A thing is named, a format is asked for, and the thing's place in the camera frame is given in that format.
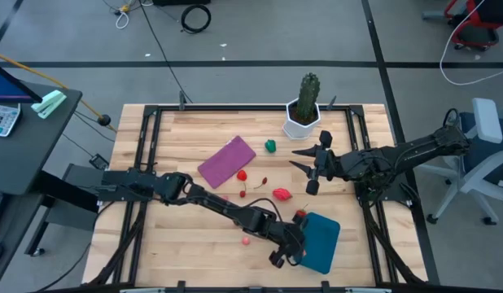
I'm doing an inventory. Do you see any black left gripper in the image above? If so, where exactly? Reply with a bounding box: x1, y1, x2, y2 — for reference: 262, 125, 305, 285
269, 209, 308, 269

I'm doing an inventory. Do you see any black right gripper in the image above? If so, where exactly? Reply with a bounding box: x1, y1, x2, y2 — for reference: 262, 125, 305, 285
288, 129, 346, 196

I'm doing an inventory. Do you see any teal tupperware container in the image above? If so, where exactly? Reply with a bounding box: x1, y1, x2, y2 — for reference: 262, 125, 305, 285
298, 211, 342, 275

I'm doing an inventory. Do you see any white hexagonal plant pot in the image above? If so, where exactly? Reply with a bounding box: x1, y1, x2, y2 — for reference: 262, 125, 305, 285
282, 97, 321, 142

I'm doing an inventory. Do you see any pinkish red toy fruit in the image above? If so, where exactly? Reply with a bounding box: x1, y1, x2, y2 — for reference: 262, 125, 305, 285
271, 187, 294, 203

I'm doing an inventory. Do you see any green cactus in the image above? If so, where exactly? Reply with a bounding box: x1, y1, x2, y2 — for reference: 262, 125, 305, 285
295, 72, 321, 121

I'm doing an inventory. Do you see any purple folded cloth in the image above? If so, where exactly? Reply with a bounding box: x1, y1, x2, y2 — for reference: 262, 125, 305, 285
197, 135, 257, 190

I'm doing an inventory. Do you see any white and blue office chair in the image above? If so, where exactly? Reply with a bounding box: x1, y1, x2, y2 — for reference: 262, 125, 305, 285
413, 97, 503, 227

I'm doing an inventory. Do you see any black power adapter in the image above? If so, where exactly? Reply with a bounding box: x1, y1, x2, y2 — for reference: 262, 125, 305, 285
88, 153, 110, 171

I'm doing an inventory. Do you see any red office chair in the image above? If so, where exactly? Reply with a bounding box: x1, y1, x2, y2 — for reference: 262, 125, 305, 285
422, 0, 503, 52

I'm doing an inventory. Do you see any grey metal stand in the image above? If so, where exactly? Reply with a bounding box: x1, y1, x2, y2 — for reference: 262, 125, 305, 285
23, 162, 106, 257

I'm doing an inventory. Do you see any mint green stapler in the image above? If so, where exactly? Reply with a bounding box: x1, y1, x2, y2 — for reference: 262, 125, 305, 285
30, 90, 68, 120

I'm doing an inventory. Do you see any black desk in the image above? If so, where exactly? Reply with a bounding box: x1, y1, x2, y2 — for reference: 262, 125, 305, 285
0, 81, 84, 286

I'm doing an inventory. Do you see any white calculator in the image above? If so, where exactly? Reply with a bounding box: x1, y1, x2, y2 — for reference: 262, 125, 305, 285
0, 102, 22, 138

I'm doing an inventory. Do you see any dark computer screen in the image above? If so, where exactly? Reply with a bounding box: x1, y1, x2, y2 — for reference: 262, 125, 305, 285
0, 60, 44, 105

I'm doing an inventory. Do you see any black aluminium table frame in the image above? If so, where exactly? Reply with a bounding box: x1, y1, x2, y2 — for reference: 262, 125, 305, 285
88, 103, 427, 286

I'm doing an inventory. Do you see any long white cable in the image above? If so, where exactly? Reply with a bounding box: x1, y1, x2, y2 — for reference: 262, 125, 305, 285
439, 0, 503, 87

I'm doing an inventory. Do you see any long black floor cable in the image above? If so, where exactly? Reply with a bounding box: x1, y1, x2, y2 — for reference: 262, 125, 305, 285
139, 0, 194, 105

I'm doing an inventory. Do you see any black coiled cable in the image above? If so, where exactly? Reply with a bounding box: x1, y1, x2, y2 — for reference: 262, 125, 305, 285
180, 3, 212, 34

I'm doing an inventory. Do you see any yellow floor cable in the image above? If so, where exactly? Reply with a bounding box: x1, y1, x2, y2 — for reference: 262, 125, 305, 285
0, 49, 117, 133

